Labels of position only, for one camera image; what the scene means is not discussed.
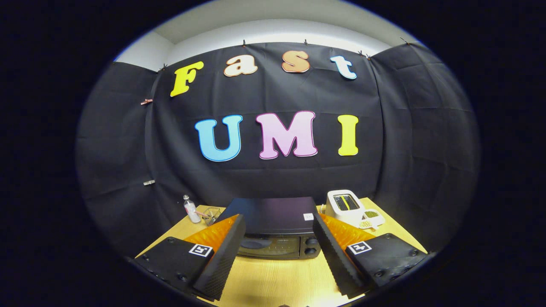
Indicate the small clear bottle white label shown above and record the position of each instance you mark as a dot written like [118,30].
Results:
[193,214]

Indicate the white pop-up toaster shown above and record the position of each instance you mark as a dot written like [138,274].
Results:
[341,215]

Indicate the black toaster oven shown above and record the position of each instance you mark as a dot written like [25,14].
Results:
[273,213]

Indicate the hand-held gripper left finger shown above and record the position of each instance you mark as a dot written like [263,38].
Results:
[224,260]

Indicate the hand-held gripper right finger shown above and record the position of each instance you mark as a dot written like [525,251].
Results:
[335,260]

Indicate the white divided dish with beans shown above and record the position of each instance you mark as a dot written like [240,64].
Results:
[379,219]

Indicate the black backdrop cloth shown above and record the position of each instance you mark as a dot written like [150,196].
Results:
[277,179]

